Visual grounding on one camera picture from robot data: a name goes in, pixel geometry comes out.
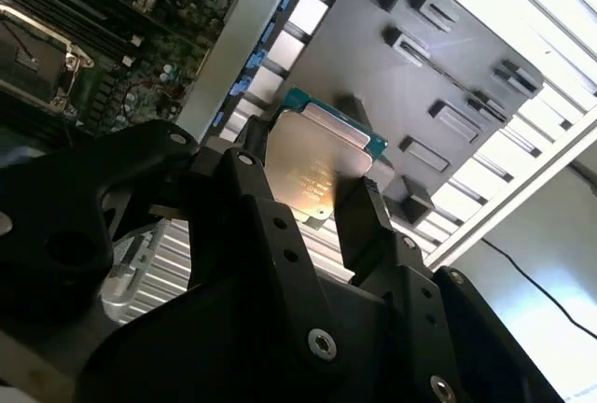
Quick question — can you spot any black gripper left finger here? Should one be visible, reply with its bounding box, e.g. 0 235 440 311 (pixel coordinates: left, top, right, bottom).
0 116 340 366

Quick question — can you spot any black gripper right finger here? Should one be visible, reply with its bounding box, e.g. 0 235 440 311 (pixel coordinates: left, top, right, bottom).
333 176 566 403

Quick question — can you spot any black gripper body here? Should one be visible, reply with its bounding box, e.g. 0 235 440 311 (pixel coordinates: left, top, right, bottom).
83 276 449 403

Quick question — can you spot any silver CPU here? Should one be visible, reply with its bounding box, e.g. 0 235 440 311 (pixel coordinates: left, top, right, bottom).
263 87 391 228

